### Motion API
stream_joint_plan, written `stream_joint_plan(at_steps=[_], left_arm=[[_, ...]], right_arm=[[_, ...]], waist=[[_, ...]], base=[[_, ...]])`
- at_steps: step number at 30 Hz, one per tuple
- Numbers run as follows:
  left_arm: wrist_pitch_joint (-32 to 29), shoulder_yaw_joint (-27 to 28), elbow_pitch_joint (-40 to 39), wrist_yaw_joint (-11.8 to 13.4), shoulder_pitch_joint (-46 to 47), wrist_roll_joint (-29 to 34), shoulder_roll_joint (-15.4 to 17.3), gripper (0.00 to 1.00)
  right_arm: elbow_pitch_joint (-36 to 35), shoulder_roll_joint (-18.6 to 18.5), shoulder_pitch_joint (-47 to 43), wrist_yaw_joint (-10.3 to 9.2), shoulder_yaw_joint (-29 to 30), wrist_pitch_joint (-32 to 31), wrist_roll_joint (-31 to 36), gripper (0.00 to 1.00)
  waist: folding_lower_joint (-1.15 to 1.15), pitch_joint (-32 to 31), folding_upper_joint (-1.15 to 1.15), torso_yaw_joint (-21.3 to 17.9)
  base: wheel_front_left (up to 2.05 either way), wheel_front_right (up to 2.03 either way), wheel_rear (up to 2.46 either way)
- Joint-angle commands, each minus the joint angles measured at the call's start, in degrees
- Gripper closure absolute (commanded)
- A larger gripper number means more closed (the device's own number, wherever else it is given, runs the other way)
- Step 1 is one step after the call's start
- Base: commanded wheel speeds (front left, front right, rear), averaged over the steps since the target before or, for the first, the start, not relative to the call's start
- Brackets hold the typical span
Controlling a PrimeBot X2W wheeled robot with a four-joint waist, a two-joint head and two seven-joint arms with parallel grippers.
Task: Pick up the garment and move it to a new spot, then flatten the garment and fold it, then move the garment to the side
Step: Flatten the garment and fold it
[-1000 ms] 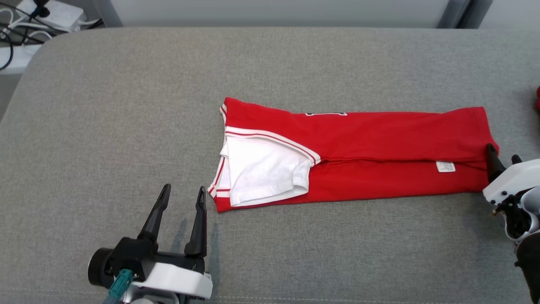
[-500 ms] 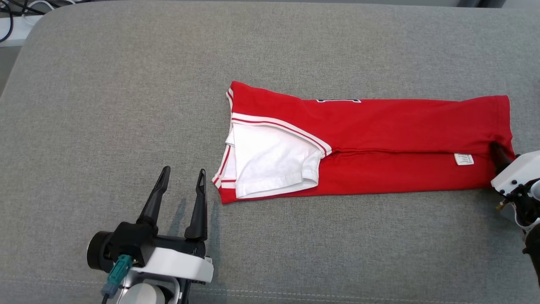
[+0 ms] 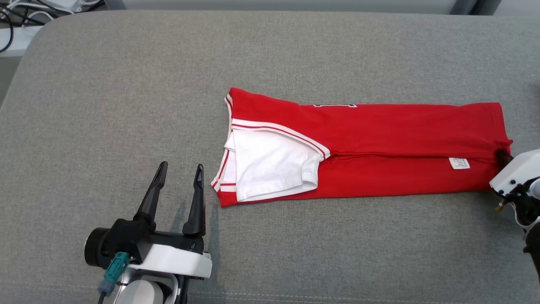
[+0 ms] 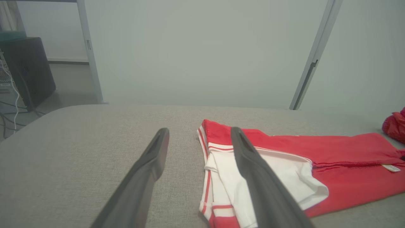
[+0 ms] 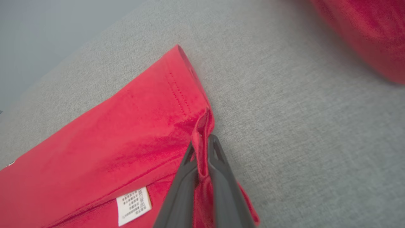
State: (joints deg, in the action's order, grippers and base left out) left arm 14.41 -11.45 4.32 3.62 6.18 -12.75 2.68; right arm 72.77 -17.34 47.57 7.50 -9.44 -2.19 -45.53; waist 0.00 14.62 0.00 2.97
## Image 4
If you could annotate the grey slanted partition post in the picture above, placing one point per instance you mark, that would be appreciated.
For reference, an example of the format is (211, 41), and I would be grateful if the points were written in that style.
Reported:
(90, 53)

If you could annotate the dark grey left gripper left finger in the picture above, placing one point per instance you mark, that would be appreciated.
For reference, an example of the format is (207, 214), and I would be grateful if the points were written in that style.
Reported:
(142, 180)

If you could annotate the white mesh computer case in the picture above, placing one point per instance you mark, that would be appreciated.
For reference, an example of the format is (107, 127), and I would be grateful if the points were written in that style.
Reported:
(4, 76)

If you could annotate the red jersey white sleeves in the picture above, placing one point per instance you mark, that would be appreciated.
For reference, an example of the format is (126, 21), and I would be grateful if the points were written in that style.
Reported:
(348, 190)

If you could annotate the black computer tower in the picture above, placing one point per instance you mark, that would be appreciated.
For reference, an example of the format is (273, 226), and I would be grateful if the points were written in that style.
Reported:
(31, 69)

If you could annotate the grey double partition post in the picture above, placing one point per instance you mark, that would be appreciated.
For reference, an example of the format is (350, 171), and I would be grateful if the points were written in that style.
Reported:
(316, 53)

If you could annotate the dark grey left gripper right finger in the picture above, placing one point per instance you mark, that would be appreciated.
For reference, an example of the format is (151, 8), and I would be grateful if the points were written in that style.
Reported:
(265, 190)

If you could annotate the red basketball shorts white stripe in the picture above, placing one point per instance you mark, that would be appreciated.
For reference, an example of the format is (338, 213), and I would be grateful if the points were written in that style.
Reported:
(395, 126)

